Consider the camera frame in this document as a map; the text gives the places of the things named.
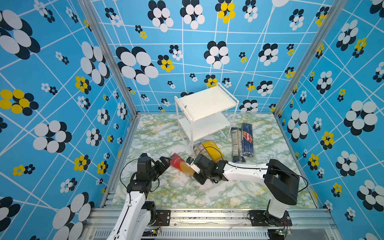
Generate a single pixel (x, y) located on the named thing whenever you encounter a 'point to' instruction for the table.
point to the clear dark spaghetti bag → (237, 145)
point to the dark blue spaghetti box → (247, 139)
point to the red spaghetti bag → (177, 162)
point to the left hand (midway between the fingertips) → (166, 162)
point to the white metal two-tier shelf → (204, 112)
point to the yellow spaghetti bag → (213, 151)
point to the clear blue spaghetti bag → (200, 149)
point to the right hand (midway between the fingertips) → (195, 173)
